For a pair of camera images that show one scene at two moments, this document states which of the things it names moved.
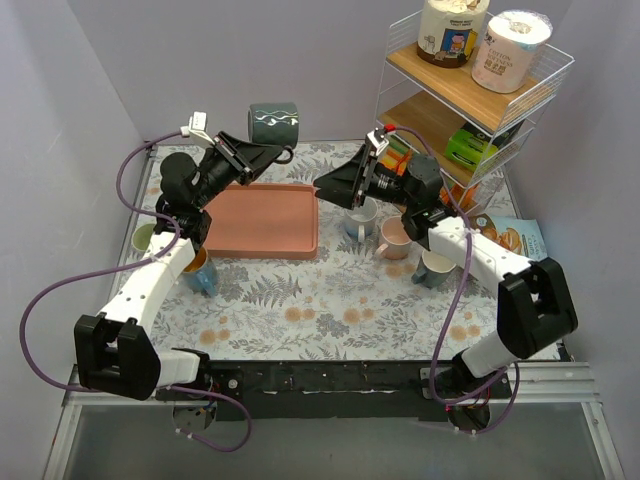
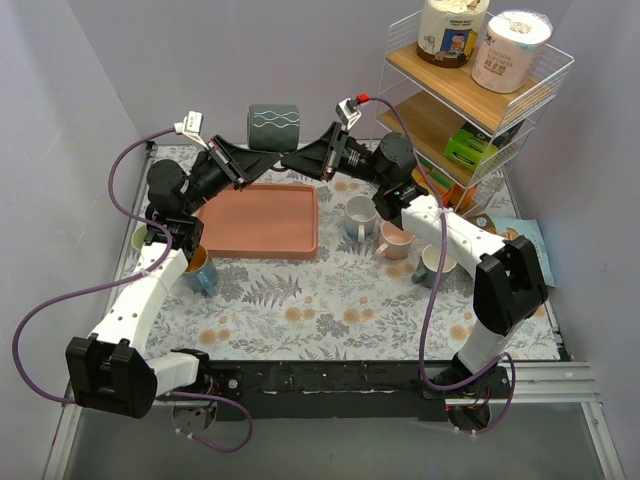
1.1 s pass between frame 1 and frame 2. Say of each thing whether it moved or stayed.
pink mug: stayed
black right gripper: moved
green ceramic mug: stayed
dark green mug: stayed
